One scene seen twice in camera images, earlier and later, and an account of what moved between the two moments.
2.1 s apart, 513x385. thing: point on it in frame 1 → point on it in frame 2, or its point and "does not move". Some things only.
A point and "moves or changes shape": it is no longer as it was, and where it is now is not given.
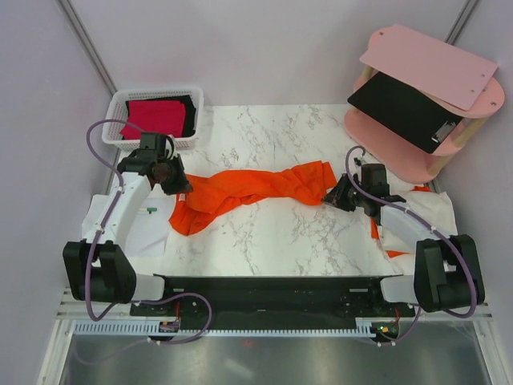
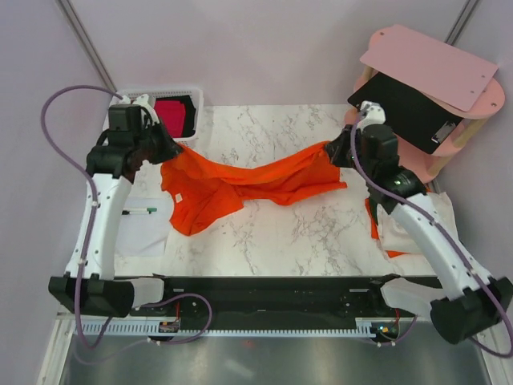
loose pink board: (447, 73) does not move
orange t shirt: (216, 196) moves or changes shape
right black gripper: (335, 196) → (335, 149)
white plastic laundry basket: (118, 109) does not move
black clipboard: (413, 115) does not move
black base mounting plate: (208, 298) does not move
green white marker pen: (148, 209) does not move
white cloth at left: (150, 229) does not move
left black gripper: (181, 185) → (170, 149)
